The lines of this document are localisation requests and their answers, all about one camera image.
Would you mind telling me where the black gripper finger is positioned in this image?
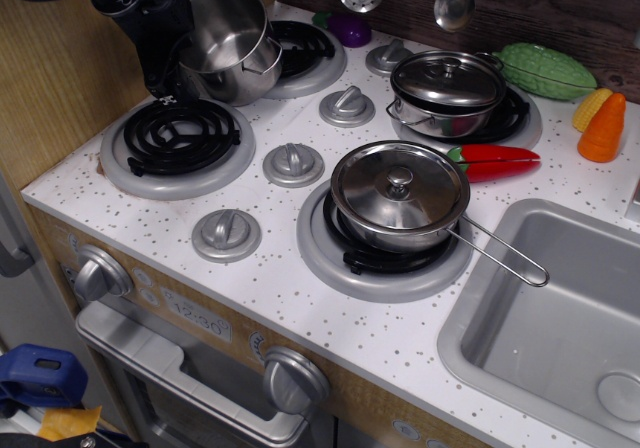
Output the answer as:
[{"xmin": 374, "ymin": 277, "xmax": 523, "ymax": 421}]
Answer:
[{"xmin": 157, "ymin": 76, "xmax": 194, "ymax": 106}]

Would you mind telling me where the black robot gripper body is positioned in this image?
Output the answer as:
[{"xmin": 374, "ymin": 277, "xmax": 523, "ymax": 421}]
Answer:
[{"xmin": 91, "ymin": 0, "xmax": 194, "ymax": 98}]

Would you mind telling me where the grey stove knob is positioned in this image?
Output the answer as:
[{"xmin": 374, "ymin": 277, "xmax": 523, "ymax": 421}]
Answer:
[
  {"xmin": 365, "ymin": 38, "xmax": 414, "ymax": 77},
  {"xmin": 319, "ymin": 86, "xmax": 376, "ymax": 128},
  {"xmin": 262, "ymin": 143, "xmax": 325, "ymax": 188},
  {"xmin": 191, "ymin": 209, "xmax": 262, "ymax": 263}
]

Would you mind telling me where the grey stove knob front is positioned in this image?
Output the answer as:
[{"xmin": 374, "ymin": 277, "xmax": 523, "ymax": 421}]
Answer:
[{"xmin": 191, "ymin": 209, "xmax": 262, "ymax": 263}]

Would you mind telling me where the grey stove knob back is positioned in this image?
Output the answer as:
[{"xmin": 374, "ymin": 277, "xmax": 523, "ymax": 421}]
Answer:
[{"xmin": 365, "ymin": 38, "xmax": 414, "ymax": 77}]

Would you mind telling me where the steel pot with lid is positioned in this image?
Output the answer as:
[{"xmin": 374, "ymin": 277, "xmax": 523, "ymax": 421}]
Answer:
[{"xmin": 386, "ymin": 50, "xmax": 506, "ymax": 139}]

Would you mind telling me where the front left black burner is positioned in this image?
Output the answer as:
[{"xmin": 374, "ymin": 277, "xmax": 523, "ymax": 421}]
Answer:
[{"xmin": 100, "ymin": 100, "xmax": 256, "ymax": 201}]

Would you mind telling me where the black burner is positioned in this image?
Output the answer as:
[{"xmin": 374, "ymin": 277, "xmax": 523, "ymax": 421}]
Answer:
[
  {"xmin": 296, "ymin": 182, "xmax": 472, "ymax": 303},
  {"xmin": 264, "ymin": 20, "xmax": 347, "ymax": 99},
  {"xmin": 391, "ymin": 85, "xmax": 542, "ymax": 152},
  {"xmin": 100, "ymin": 100, "xmax": 256, "ymax": 201}
]

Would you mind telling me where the back left black burner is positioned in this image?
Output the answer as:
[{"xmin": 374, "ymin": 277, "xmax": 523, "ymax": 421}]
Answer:
[{"xmin": 264, "ymin": 20, "xmax": 347, "ymax": 99}]

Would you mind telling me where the purple toy eggplant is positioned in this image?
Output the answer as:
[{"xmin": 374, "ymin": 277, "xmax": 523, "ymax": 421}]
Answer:
[{"xmin": 312, "ymin": 11, "xmax": 372, "ymax": 48}]

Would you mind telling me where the left silver oven knob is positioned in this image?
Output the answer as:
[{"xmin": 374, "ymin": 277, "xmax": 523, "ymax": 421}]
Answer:
[{"xmin": 74, "ymin": 244, "xmax": 134, "ymax": 302}]

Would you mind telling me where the silver oven knob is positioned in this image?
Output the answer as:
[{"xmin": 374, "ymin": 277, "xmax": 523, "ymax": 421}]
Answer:
[
  {"xmin": 74, "ymin": 244, "xmax": 134, "ymax": 302},
  {"xmin": 263, "ymin": 346, "xmax": 330, "ymax": 415}
]

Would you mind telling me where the front right black burner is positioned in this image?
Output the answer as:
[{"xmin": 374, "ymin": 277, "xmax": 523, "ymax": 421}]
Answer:
[{"xmin": 296, "ymin": 182, "xmax": 472, "ymax": 303}]

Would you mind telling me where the steel saucepan with lid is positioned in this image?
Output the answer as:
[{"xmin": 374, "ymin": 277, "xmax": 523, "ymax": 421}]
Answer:
[{"xmin": 330, "ymin": 140, "xmax": 550, "ymax": 287}]

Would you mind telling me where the hanging steel ladle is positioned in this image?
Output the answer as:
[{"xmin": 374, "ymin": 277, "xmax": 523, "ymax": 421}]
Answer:
[{"xmin": 433, "ymin": 0, "xmax": 476, "ymax": 33}]

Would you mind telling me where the right silver oven knob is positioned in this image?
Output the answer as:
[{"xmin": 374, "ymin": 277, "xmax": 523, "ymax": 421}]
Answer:
[{"xmin": 263, "ymin": 346, "xmax": 330, "ymax": 415}]

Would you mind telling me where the red toy chili pepper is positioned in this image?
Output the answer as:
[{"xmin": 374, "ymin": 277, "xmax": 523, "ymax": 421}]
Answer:
[{"xmin": 446, "ymin": 144, "xmax": 541, "ymax": 183}]

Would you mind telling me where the blue clamp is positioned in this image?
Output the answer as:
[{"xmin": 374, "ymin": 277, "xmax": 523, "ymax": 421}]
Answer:
[{"xmin": 1, "ymin": 344, "xmax": 89, "ymax": 418}]

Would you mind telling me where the back right black burner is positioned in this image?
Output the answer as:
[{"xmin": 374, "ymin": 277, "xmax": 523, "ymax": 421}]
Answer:
[{"xmin": 391, "ymin": 85, "xmax": 542, "ymax": 152}]

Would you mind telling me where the green toy bitter gourd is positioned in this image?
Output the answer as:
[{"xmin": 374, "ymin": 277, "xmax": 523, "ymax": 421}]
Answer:
[{"xmin": 492, "ymin": 42, "xmax": 598, "ymax": 101}]

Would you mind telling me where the yellow toy corn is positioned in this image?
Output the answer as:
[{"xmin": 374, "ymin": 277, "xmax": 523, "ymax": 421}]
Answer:
[{"xmin": 572, "ymin": 88, "xmax": 613, "ymax": 132}]

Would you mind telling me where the orange toy carrot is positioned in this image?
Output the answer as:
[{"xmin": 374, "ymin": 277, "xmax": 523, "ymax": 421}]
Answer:
[{"xmin": 577, "ymin": 93, "xmax": 626, "ymax": 163}]

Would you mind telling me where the grey toy sink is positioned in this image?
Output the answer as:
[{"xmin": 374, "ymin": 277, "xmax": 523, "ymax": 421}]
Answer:
[{"xmin": 437, "ymin": 199, "xmax": 639, "ymax": 447}]

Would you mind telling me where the silver oven door handle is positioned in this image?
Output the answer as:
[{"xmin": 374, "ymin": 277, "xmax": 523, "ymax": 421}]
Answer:
[{"xmin": 76, "ymin": 302, "xmax": 314, "ymax": 447}]

